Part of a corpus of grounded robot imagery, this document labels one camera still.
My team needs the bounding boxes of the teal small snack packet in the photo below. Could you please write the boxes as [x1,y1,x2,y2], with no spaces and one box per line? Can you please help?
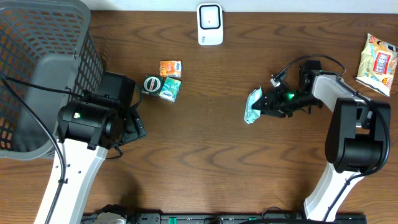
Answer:
[244,86,264,125]

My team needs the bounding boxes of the dark green round-label box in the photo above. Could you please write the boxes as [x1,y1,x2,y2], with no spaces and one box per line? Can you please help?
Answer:
[141,75,164,96]

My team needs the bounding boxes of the green tissue pack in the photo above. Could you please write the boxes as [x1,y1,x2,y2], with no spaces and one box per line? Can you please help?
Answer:
[159,77,182,102]

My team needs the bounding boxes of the orange tissue pack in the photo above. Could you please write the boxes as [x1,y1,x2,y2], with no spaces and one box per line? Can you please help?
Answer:
[159,60,182,78]

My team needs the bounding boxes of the large white snack bag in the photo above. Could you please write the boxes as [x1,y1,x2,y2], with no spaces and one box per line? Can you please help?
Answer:
[355,34,397,97]

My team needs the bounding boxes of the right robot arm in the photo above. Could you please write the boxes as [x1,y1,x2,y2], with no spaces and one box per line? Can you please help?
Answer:
[251,69,391,222]

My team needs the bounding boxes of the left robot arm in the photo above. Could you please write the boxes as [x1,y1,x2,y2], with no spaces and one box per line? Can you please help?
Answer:
[35,93,146,223]

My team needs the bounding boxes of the white barcode scanner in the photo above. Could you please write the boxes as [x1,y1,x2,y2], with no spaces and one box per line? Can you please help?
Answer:
[197,3,224,45]

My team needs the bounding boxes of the grey plastic mesh basket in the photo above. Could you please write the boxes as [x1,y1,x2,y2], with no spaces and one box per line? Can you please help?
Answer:
[1,0,104,161]

